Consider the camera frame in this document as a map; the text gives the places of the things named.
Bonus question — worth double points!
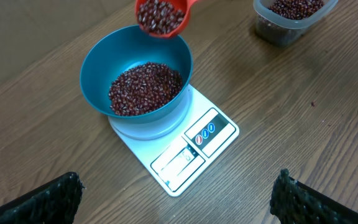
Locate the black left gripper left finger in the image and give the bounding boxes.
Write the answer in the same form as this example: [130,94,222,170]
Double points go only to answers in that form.
[0,172,83,224]

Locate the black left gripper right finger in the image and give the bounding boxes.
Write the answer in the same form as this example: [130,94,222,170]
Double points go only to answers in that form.
[270,169,358,224]

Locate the red measuring scoop blue handle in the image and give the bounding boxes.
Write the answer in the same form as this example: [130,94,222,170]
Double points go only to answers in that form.
[135,0,198,39]

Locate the white digital kitchen scale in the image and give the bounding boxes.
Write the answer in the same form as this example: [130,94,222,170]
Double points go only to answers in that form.
[109,85,239,197]

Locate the red beans in bowl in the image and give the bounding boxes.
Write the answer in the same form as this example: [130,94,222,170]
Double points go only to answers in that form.
[108,62,183,116]

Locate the blue plastic bowl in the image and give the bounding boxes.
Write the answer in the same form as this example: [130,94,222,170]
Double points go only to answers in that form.
[80,25,193,124]

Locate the clear container of red beans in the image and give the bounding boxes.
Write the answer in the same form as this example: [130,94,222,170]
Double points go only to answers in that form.
[253,0,338,47]

